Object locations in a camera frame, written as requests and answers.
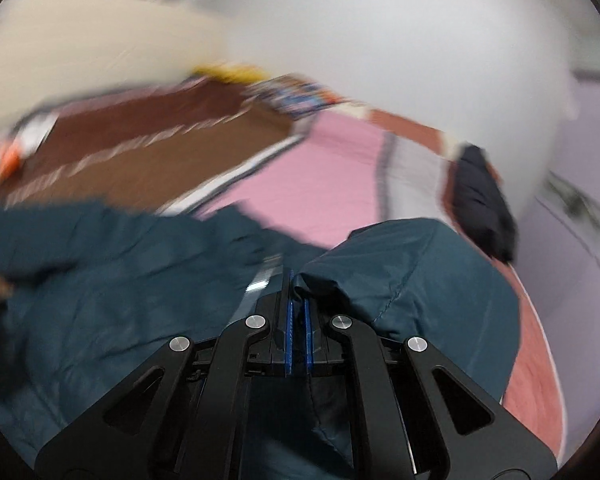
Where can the orange white packet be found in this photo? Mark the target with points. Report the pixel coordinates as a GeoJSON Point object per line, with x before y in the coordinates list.
{"type": "Point", "coordinates": [10, 158]}

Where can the black folded jacket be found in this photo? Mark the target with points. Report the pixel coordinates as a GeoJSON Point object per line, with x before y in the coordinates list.
{"type": "Point", "coordinates": [480, 207]}

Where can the colourful patterned cloth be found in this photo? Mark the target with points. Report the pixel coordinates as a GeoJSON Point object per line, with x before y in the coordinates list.
{"type": "Point", "coordinates": [293, 95]}

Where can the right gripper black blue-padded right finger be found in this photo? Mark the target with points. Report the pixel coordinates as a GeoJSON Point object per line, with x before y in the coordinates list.
{"type": "Point", "coordinates": [419, 402]}

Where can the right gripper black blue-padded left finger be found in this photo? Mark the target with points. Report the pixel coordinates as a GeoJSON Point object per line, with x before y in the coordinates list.
{"type": "Point", "coordinates": [182, 414]}

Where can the striped pink brown bedspread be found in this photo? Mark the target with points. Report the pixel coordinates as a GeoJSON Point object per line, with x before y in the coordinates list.
{"type": "Point", "coordinates": [201, 145]}

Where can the lilac wardrobe doors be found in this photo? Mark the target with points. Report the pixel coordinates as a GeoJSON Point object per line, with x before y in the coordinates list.
{"type": "Point", "coordinates": [558, 260]}

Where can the teal quilted puffer jacket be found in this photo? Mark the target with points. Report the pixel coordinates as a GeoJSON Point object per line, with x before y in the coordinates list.
{"type": "Point", "coordinates": [95, 291]}

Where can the yellow cloth item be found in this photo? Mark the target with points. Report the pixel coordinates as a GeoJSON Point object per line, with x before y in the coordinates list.
{"type": "Point", "coordinates": [232, 72]}

